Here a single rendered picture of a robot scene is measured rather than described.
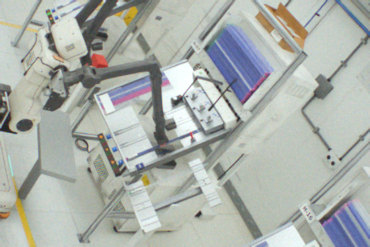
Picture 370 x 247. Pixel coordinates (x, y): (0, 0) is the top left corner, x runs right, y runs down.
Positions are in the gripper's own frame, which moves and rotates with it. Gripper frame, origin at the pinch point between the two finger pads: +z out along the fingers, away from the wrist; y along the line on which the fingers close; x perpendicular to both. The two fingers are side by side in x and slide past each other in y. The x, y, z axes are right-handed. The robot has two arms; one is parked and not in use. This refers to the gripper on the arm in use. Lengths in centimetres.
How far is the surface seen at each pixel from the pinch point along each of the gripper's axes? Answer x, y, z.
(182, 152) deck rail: -9.7, -10.0, 1.3
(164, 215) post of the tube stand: 17.2, -42.8, 8.4
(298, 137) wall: -138, 25, 112
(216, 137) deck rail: -33.4, -9.8, 0.5
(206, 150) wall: -75, 91, 180
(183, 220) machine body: -6, -10, 99
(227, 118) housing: -43.6, -4.9, -8.0
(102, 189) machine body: 44, 25, 68
